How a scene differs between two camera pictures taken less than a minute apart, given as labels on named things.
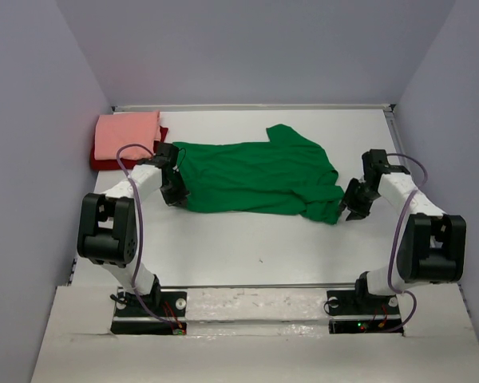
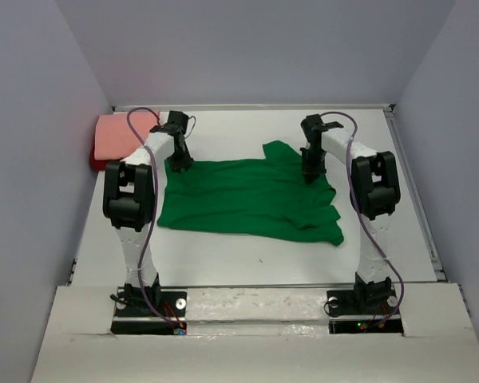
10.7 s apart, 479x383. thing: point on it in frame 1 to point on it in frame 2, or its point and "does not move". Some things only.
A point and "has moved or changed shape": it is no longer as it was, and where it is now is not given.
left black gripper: x=180 y=195 to x=186 y=162
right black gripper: x=360 y=212 to x=311 y=171
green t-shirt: x=292 y=173 has moved or changed shape
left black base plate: x=160 y=304 does not move
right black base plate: x=356 y=312 does not move
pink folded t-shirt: x=112 y=131 does not move
